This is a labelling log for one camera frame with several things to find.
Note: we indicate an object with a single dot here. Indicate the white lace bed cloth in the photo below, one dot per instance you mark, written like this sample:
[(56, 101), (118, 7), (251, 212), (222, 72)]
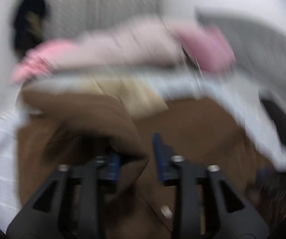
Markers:
[(236, 93)]

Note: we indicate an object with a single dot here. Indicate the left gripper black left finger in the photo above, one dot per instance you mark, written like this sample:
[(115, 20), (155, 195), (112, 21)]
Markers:
[(70, 204)]

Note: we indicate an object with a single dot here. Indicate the brown coat with fur collar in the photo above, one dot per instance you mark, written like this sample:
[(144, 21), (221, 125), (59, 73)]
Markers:
[(67, 127)]

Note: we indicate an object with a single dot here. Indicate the beige pink padded jacket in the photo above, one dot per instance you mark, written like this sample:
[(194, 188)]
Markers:
[(138, 41)]

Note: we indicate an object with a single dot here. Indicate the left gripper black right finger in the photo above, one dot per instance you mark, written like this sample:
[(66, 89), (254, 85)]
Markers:
[(207, 205)]

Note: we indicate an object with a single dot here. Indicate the pink garment on bed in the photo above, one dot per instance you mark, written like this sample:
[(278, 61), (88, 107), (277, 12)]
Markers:
[(39, 60)]

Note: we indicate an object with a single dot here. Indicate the grey patterned curtain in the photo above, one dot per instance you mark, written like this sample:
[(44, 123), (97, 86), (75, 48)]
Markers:
[(69, 18)]

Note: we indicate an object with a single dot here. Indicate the grey quilted blanket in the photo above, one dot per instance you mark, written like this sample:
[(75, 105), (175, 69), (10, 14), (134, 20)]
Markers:
[(259, 50)]

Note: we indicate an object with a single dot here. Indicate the dark clothes hanging by curtain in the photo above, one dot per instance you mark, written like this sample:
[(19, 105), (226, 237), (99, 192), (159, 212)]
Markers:
[(28, 25)]

